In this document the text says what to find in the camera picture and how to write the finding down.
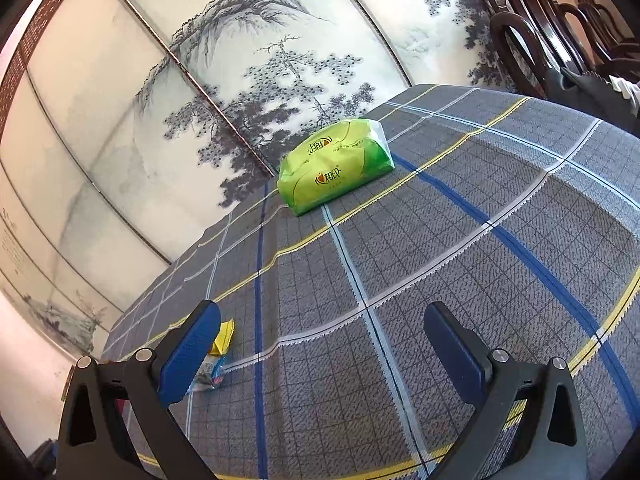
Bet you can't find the dark wooden chair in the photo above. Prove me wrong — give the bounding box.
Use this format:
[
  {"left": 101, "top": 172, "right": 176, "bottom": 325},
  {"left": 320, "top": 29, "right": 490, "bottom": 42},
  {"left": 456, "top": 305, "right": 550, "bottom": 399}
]
[
  {"left": 570, "top": 0, "right": 640, "bottom": 81},
  {"left": 482, "top": 0, "right": 588, "bottom": 101}
]

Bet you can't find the black bag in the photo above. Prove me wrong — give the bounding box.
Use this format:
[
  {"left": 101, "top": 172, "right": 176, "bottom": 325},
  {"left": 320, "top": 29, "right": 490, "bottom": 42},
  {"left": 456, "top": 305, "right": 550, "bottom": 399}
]
[{"left": 542, "top": 67, "right": 640, "bottom": 136}]

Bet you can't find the painted landscape folding screen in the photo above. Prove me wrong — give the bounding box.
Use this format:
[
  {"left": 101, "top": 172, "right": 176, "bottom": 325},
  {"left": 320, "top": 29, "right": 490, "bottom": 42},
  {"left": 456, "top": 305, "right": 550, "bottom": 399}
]
[{"left": 0, "top": 0, "right": 506, "bottom": 361}]

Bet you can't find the blue clear snack packet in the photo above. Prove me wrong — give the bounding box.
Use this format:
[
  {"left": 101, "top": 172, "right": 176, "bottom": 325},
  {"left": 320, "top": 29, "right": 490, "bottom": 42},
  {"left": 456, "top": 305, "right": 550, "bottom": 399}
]
[{"left": 187, "top": 352, "right": 228, "bottom": 393}]

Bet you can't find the grey plaid cloth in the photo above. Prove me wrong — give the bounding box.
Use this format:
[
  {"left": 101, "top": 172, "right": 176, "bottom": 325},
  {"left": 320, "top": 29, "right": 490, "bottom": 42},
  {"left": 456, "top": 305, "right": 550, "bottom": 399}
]
[{"left": 100, "top": 84, "right": 640, "bottom": 480}]

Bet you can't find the yellow snack packet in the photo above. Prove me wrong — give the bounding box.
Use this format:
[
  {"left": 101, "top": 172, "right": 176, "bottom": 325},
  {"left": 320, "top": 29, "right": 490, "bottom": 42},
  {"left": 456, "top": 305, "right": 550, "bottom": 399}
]
[{"left": 207, "top": 320, "right": 236, "bottom": 357}]

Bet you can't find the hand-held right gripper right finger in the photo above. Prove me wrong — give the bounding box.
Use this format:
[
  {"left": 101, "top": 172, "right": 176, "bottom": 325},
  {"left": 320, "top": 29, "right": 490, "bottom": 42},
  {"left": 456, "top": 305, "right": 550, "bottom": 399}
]
[{"left": 422, "top": 301, "right": 588, "bottom": 480}]

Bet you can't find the green tissue pack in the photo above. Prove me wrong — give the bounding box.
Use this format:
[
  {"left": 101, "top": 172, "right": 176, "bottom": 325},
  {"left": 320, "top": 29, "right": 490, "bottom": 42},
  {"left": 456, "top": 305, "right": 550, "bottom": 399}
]
[{"left": 277, "top": 116, "right": 396, "bottom": 217}]

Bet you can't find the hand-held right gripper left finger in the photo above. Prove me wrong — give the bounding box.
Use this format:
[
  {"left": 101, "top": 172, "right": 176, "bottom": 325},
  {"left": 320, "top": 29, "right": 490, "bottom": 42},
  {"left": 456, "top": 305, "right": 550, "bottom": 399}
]
[{"left": 57, "top": 300, "right": 223, "bottom": 480}]

